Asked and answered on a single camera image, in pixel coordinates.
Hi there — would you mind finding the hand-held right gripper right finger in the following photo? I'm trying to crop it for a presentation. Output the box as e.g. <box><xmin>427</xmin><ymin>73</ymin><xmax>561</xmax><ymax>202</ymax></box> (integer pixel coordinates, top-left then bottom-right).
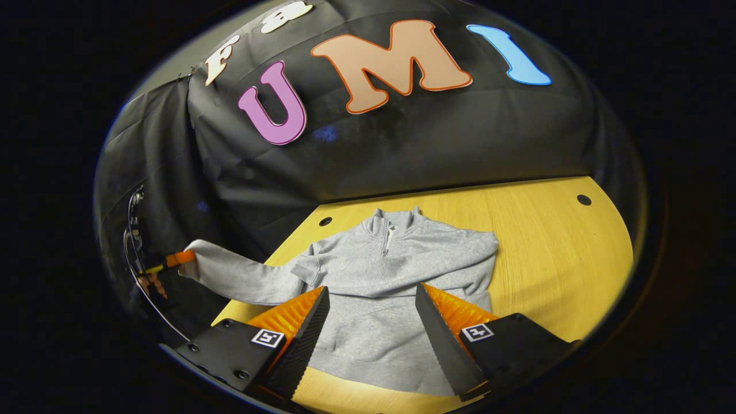
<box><xmin>415</xmin><ymin>283</ymin><xmax>581</xmax><ymax>402</ymax></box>

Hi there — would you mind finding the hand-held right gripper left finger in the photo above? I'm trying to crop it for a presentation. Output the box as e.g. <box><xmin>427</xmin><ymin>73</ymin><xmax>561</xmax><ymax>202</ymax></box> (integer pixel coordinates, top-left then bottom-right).
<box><xmin>175</xmin><ymin>286</ymin><xmax>331</xmax><ymax>400</ymax></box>

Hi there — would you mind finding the grey zip-neck sweatshirt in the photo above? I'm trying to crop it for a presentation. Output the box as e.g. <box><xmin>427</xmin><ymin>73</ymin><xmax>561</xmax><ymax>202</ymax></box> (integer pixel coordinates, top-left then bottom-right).
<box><xmin>178</xmin><ymin>207</ymin><xmax>500</xmax><ymax>397</ymax></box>

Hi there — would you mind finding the black backdrop cloth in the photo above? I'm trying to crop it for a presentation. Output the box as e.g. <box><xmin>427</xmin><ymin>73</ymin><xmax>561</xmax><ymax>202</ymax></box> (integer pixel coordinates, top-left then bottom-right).
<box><xmin>94</xmin><ymin>0</ymin><xmax>647</xmax><ymax>346</ymax></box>

